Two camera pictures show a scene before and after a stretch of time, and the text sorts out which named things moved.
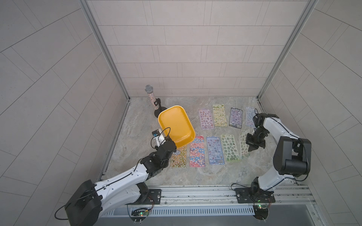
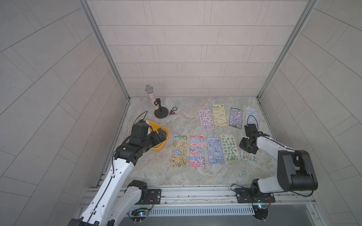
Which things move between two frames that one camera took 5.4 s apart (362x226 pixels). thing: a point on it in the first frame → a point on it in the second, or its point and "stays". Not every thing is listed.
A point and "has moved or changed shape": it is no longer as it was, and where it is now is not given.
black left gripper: [169, 140] → [156, 139]
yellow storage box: [175, 124] has moved or changed shape
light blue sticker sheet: [250, 114] stays
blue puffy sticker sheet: [215, 150] stays
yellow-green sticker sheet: [219, 115] stays
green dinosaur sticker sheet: [230, 147] stays
